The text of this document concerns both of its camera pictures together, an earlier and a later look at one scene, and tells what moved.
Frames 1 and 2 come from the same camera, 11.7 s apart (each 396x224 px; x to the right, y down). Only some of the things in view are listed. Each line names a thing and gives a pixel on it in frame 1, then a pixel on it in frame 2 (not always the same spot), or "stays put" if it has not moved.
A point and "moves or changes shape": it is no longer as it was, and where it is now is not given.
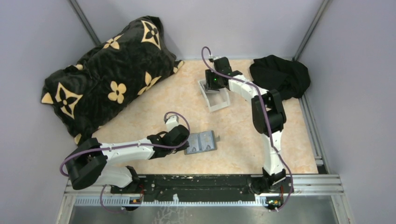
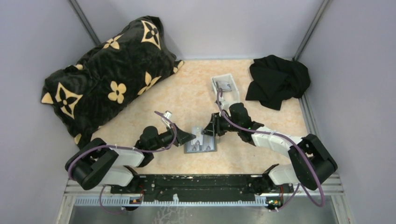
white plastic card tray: x=217 y=100 moves or changes shape
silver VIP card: x=207 y=140 stays put
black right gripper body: x=213 y=80 -> x=222 y=125
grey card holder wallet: x=201 y=142 stays put
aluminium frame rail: x=324 y=186 stays put
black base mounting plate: x=199 y=188 stays put
